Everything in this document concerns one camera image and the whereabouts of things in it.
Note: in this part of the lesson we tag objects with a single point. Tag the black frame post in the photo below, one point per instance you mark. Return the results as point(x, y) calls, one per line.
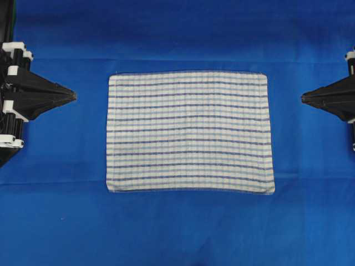
point(8, 20)

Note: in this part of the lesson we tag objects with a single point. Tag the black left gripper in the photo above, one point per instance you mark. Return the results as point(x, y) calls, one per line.
point(17, 105)

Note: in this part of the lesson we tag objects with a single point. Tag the blue table cloth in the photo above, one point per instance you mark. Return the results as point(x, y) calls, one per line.
point(55, 206)

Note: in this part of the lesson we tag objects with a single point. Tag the blue striped white towel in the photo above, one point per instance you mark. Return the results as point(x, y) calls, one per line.
point(189, 130)

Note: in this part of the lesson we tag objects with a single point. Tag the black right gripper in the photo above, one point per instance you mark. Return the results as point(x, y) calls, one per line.
point(343, 110)

